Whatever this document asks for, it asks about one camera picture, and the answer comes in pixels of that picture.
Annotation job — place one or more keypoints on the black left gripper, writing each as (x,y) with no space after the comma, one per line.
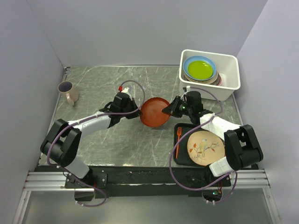
(134,114)

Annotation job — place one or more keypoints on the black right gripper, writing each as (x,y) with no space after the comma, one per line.
(173,108)

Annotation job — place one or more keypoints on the red scalloped plate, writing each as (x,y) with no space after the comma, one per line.
(152,115)

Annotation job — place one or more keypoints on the lime green plate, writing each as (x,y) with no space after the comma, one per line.
(200,70)

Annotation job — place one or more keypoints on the blue plate with bamboo mat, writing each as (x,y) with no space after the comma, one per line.
(198,58)

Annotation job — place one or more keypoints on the cream plate with branch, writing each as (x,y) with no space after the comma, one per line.
(213,81)

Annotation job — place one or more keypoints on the pink plate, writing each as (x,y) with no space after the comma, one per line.
(220,80)

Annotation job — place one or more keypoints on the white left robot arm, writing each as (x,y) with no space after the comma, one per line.
(62,141)

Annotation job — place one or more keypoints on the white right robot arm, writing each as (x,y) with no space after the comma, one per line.
(241,145)

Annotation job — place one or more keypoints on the white plastic bin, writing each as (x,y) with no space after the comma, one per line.
(227,66)

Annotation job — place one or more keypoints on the orange plastic fork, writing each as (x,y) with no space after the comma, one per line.
(179,133)

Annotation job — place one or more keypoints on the beige bird plate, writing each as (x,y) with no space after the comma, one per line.
(205,148)

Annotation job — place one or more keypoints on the black tray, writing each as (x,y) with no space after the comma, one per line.
(183,157)

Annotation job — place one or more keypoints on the pink mug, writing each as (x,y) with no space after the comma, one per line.
(68,90)

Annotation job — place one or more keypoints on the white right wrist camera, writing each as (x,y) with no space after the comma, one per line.
(186,89)

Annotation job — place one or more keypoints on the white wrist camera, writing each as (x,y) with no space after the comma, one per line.
(125,90)
(186,89)

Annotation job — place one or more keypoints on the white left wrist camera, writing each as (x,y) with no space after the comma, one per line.
(125,90)

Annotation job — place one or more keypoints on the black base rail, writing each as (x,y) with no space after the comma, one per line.
(149,181)

